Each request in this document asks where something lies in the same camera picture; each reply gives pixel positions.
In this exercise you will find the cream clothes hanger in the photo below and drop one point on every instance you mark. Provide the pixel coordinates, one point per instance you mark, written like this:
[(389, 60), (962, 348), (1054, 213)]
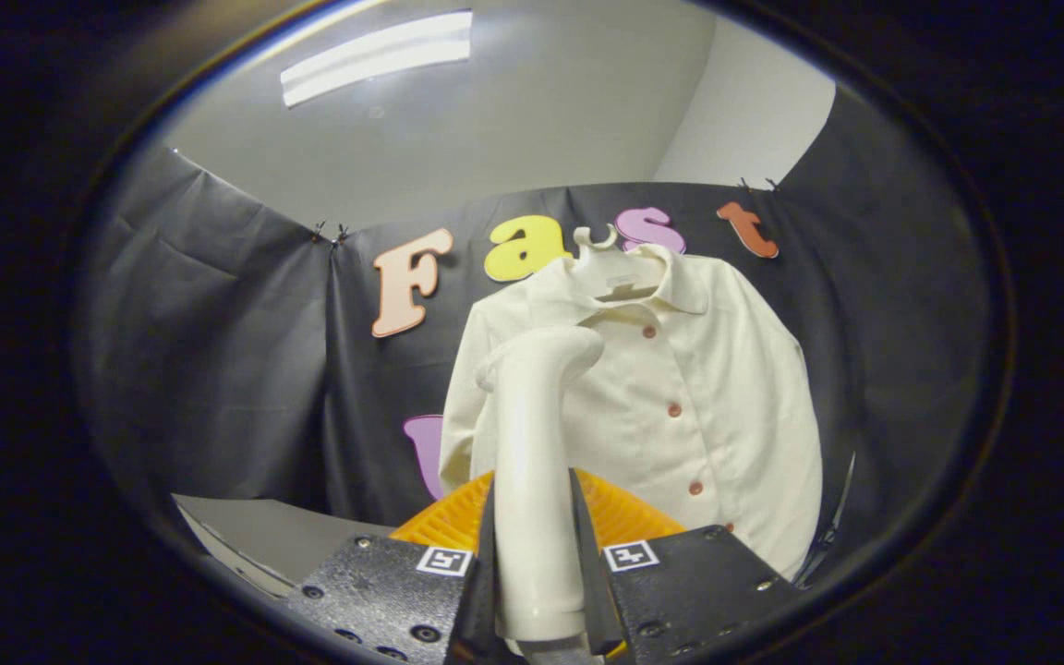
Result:
[(620, 277)]

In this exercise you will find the black backdrop cloth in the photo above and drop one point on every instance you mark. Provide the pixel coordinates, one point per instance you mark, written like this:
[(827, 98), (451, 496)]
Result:
[(218, 351)]

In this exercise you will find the cream button shirt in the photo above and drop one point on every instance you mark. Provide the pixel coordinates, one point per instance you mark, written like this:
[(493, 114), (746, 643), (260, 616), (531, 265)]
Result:
[(726, 388)]

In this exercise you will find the small black binder clip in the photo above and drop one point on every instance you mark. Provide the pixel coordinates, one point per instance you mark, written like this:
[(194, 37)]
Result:
[(759, 184), (329, 233)]

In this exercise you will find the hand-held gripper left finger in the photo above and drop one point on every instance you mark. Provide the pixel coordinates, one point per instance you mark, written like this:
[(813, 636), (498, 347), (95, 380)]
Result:
[(486, 591)]

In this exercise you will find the grey cabinet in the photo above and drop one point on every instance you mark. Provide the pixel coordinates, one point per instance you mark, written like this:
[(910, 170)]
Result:
[(283, 536)]

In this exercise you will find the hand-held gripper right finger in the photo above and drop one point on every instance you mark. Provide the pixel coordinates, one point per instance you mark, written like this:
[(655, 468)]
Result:
[(592, 591)]

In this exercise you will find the cream white garment steamer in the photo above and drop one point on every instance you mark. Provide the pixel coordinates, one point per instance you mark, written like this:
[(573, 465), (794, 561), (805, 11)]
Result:
[(532, 462)]

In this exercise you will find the ceiling light panel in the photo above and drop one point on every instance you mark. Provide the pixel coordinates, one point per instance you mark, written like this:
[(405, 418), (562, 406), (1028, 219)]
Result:
[(375, 57)]

